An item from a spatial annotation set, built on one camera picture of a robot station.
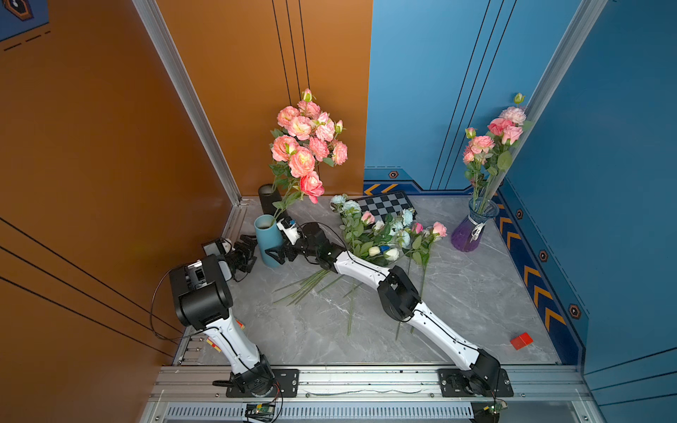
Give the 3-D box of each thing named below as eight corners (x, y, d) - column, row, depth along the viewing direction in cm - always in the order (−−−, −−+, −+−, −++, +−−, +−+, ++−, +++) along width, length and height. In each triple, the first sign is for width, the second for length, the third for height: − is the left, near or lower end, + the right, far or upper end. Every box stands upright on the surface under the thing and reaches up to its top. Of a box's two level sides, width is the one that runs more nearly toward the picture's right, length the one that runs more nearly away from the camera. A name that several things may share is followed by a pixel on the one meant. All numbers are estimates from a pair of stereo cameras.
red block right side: (514, 351, 81) (525, 345, 76) (508, 341, 83) (517, 335, 78) (524, 347, 82) (534, 341, 77) (517, 337, 83) (527, 331, 79)
